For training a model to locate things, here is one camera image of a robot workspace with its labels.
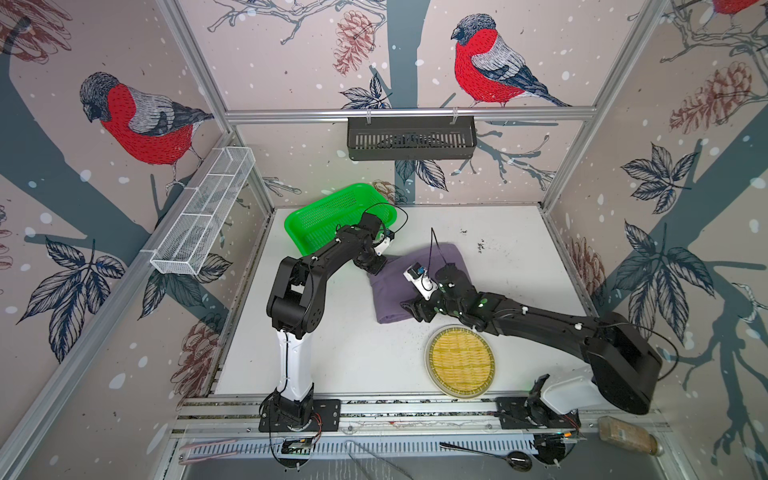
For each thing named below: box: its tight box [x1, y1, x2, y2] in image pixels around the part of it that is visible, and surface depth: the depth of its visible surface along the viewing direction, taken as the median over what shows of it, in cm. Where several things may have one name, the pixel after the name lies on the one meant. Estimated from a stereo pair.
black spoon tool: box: [439, 442, 532, 472], surface depth 68 cm
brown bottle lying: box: [597, 416, 664, 457], surface depth 68 cm
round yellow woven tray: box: [424, 324, 497, 400], surface depth 83 cm
